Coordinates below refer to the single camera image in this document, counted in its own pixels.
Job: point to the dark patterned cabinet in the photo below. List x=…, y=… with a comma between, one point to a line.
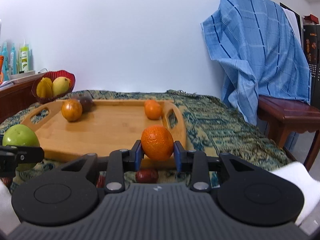
x=311, y=55

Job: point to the patterned blue beige blanket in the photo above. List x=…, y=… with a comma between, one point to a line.
x=225, y=135

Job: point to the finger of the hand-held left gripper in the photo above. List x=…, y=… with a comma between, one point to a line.
x=25, y=156

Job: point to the large yellow-orange orange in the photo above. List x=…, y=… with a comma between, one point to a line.
x=71, y=110

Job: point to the yellow starfruit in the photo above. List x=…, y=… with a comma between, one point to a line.
x=45, y=87

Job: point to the wooden serving tray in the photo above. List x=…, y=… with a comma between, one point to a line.
x=107, y=130

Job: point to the yellow mango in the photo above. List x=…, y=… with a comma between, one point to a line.
x=60, y=86

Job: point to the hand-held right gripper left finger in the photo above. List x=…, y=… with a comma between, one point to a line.
x=138, y=155

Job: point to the blue striped cloth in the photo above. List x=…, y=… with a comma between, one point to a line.
x=250, y=42

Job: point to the white tray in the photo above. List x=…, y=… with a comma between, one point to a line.
x=23, y=77

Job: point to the brown wooden cabinet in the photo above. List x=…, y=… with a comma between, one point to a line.
x=15, y=100

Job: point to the lime green bottle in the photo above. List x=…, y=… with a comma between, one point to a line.
x=24, y=57

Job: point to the red box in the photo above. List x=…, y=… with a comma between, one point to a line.
x=311, y=19

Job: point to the red fruit bowl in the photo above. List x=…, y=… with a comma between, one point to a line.
x=71, y=80

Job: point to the pale green bottle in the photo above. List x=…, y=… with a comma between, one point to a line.
x=18, y=62

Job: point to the green apple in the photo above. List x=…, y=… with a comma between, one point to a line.
x=20, y=136

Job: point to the teal bottle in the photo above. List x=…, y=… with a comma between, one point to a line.
x=5, y=60
x=13, y=60

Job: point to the white towel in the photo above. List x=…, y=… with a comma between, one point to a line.
x=295, y=172

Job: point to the dark purple round fruit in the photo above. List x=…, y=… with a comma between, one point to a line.
x=87, y=102

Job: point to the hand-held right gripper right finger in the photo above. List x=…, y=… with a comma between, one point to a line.
x=177, y=156

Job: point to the dark wooden chair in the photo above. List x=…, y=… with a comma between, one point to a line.
x=287, y=110

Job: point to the orange striped tool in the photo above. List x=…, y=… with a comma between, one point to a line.
x=1, y=70

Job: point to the small mandarin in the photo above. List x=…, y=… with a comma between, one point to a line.
x=157, y=142
x=153, y=109

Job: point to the white hanging cloth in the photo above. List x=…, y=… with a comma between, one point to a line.
x=293, y=22

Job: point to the stack of papers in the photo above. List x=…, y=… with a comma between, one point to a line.
x=5, y=84

